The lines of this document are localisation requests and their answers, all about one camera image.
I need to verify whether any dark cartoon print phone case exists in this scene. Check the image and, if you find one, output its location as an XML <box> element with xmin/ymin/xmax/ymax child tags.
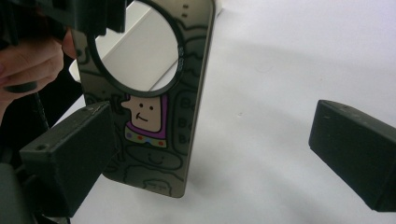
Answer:
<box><xmin>71</xmin><ymin>0</ymin><xmax>218</xmax><ymax>199</ymax></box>

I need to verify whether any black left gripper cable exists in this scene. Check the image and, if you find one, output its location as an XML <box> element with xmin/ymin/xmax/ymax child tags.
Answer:
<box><xmin>32</xmin><ymin>91</ymin><xmax>51</xmax><ymax>133</ymax></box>

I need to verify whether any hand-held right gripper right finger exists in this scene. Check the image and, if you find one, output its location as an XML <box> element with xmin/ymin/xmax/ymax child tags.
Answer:
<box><xmin>307</xmin><ymin>99</ymin><xmax>396</xmax><ymax>214</ymax></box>

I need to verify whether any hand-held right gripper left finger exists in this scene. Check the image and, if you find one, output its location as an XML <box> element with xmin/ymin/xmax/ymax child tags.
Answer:
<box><xmin>19</xmin><ymin>101</ymin><xmax>118</xmax><ymax>218</ymax></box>

